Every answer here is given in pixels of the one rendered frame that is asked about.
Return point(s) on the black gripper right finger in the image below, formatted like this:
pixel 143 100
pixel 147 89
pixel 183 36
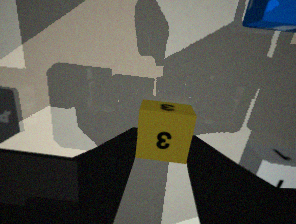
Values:
pixel 227 193

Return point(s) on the blue block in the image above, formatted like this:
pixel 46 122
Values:
pixel 279 15

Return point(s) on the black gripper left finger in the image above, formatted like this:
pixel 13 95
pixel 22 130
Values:
pixel 85 189

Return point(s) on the yellow block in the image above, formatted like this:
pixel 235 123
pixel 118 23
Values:
pixel 165 131

